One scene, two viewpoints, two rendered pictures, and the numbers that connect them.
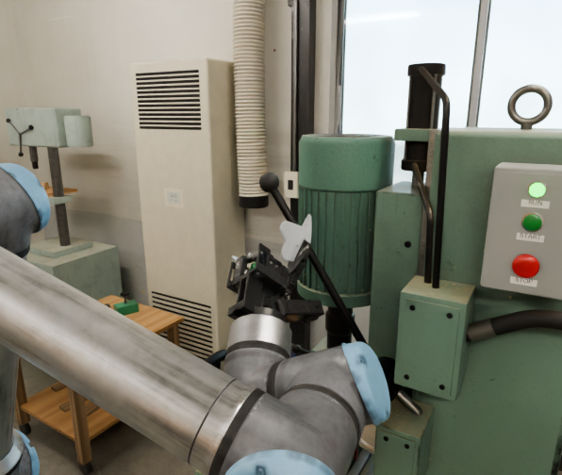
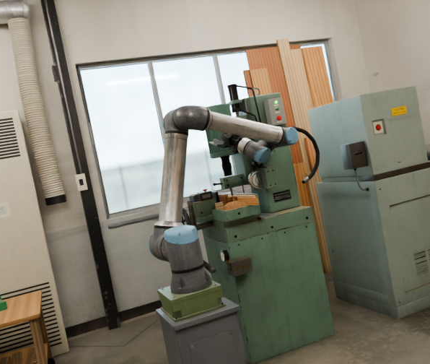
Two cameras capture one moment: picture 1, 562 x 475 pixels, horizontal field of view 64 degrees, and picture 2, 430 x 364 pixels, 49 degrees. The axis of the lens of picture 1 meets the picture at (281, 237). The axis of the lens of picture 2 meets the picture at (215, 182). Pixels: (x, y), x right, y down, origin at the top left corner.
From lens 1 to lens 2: 240 cm
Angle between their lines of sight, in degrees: 52
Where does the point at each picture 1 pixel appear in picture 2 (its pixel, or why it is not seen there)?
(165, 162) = not seen: outside the picture
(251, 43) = (39, 101)
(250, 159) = (53, 170)
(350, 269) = not seen: hidden behind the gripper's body
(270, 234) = (63, 224)
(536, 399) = (285, 153)
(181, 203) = (8, 212)
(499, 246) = (273, 115)
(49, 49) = not seen: outside the picture
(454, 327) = not seen: hidden behind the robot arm
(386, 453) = (268, 175)
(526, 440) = (287, 165)
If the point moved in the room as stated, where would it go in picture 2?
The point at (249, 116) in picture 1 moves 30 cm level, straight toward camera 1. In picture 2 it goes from (47, 144) to (73, 136)
